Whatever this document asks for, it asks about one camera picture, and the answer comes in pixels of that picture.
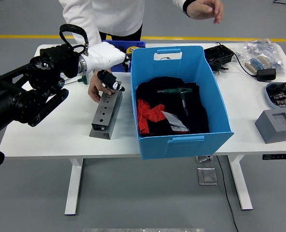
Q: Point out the person's left hand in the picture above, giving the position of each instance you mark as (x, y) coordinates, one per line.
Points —
(203, 8)

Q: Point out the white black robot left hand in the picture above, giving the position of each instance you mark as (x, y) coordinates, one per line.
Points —
(104, 58)

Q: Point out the person's right hand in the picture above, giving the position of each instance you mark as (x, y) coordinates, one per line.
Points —
(94, 89)

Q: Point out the grey metal tool rack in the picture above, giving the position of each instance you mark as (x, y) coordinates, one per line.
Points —
(104, 113)

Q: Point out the person's left forearm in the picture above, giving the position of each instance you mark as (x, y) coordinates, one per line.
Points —
(181, 3)

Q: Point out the person's right forearm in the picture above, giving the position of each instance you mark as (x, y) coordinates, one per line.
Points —
(82, 24)

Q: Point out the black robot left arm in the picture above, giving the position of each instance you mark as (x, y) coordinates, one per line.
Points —
(48, 65)

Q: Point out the large light blue box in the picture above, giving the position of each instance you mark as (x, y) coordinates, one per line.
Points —
(181, 147)

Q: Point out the yellow tape measure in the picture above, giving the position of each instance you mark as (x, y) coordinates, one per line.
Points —
(132, 49)

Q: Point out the small dark blue bin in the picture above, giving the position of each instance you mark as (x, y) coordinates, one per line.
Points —
(133, 43)

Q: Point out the person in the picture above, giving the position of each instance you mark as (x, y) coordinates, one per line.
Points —
(118, 14)

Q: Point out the black plastic tray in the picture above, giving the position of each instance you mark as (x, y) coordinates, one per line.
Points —
(218, 54)

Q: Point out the red cloth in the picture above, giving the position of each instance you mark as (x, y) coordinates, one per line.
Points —
(146, 113)

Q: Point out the black round cylinder part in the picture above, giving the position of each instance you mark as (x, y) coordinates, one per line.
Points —
(216, 64)

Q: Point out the clear plastic component bags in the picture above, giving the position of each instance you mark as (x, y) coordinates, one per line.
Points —
(261, 48)

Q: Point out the beige resistor strip bundle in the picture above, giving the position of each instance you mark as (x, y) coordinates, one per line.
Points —
(256, 64)

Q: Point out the white grey fabric piece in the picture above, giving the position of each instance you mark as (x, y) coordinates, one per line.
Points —
(176, 122)

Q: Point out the black power adapter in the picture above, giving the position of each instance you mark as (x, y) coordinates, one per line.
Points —
(266, 75)

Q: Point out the white table leg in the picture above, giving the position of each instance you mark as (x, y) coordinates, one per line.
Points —
(73, 188)
(242, 188)

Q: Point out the black cloth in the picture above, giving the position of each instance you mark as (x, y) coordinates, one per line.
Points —
(196, 113)

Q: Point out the light blue dish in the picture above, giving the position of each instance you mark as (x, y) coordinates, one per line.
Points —
(268, 95)

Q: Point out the electronic parts pile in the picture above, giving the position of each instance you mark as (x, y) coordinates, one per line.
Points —
(281, 95)

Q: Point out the small metal floor plate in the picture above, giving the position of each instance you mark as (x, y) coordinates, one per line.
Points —
(203, 159)

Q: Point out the square metal floor plate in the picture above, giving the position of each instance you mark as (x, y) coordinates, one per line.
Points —
(207, 176)

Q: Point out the grey foam block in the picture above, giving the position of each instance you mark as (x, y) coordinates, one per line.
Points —
(273, 133)

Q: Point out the black table control panel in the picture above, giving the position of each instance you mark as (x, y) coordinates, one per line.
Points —
(278, 156)

